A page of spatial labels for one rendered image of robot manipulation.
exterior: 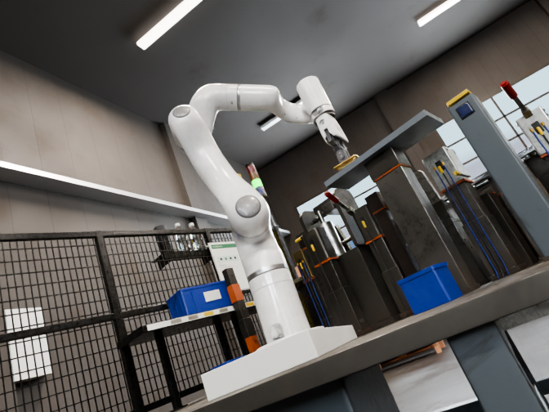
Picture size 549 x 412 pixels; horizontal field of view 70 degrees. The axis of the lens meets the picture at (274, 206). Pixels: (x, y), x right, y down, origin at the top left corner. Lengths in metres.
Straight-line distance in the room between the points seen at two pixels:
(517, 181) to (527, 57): 8.24
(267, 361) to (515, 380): 0.50
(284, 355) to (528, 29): 9.01
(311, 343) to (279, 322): 0.15
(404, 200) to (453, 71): 8.14
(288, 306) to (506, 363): 0.52
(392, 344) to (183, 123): 0.87
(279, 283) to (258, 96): 0.65
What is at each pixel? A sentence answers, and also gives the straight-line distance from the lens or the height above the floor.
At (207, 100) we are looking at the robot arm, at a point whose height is 1.57.
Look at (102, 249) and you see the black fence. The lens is 1.97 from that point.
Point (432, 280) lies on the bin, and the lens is 1.04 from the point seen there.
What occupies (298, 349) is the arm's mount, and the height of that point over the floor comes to 0.73.
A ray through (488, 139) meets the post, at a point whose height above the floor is 1.01.
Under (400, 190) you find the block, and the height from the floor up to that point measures 1.02.
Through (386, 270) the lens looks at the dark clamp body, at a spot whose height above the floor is 0.85.
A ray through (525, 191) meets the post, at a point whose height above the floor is 0.86.
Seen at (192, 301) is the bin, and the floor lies 1.10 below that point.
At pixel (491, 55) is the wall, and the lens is 9.34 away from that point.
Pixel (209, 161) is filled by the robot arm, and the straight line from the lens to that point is 1.23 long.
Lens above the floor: 0.72
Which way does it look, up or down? 20 degrees up
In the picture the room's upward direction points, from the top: 23 degrees counter-clockwise
